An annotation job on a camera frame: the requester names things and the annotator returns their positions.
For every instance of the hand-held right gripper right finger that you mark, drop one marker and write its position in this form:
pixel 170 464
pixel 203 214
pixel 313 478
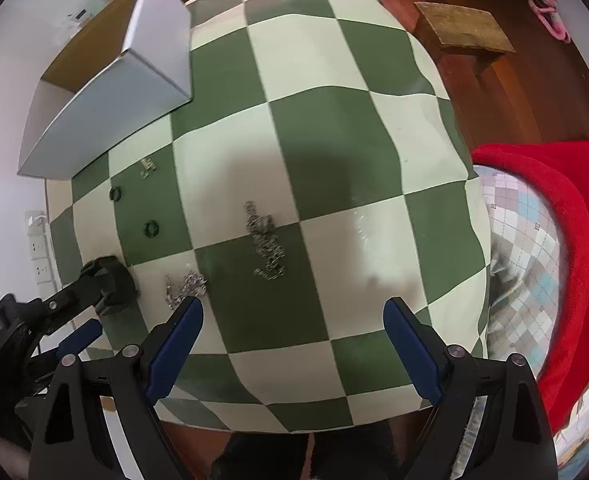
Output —
pixel 409 345

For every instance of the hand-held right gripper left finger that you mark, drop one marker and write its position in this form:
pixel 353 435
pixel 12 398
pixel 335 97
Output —
pixel 174 350

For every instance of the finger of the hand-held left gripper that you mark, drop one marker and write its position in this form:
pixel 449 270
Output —
pixel 80 336
pixel 69 300

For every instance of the black fitness band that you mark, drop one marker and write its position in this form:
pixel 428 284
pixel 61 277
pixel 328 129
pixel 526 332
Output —
pixel 117 285

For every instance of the small silver earrings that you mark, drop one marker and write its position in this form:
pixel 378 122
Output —
pixel 147 166

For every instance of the silver cardboard box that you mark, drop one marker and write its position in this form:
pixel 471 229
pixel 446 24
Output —
pixel 144 50

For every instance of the pastel patchwork quilt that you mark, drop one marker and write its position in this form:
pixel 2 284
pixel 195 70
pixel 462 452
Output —
pixel 519 260

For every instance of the floral quilted blanket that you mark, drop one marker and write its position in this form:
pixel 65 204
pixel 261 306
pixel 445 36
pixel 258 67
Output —
pixel 584 410

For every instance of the green white checkered tablecloth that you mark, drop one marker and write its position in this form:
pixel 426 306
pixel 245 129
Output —
pixel 324 160

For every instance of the red blanket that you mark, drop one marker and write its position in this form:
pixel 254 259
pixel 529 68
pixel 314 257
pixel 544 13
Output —
pixel 564 200

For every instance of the small wooden stool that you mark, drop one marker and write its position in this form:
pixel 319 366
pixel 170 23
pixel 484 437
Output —
pixel 462 25

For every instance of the pink clothes hangers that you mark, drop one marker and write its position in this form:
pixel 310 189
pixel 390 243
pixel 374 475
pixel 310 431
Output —
pixel 549 15

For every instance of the white wall socket strip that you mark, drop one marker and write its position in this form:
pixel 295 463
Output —
pixel 37 250

